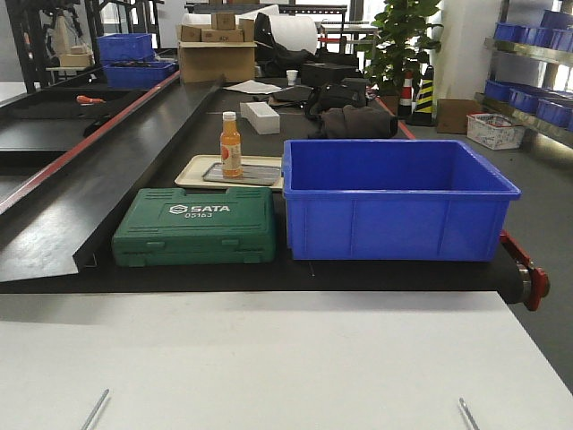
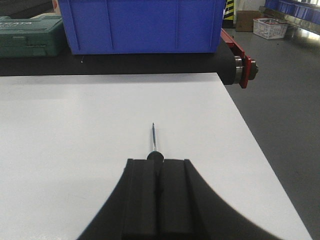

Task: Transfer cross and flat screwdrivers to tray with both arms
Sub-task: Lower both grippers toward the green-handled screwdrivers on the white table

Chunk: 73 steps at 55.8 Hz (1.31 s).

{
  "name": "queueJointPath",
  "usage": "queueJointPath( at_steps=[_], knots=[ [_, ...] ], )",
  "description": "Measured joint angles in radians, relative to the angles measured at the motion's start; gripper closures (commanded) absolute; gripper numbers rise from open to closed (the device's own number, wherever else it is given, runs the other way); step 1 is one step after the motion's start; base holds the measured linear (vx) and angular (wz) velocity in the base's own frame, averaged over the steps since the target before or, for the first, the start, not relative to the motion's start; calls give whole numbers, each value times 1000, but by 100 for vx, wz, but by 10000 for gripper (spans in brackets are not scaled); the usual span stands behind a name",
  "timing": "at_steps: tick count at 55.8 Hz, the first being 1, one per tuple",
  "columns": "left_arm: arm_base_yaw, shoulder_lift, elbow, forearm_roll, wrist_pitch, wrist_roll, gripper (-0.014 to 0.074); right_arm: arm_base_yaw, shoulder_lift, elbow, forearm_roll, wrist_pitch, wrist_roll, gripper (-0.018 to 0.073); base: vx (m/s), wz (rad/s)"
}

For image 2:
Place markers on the white plastic basket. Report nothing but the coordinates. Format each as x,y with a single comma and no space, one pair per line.
269,28

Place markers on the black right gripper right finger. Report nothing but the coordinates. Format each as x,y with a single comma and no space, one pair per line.
189,209

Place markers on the green SATA tool case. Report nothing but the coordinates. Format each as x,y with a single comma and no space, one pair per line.
43,36

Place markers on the large blue plastic bin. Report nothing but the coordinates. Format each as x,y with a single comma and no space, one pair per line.
99,27

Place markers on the steel shelf rack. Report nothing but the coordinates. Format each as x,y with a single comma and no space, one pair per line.
303,14

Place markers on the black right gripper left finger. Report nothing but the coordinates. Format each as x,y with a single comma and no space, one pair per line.
130,212

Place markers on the red conveyor end bracket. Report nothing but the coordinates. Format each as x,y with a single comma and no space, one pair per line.
246,67

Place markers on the green black screwdriver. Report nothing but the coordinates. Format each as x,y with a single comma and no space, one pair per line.
155,155

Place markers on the brown cardboard box on floor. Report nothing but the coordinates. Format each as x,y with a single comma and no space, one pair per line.
244,20

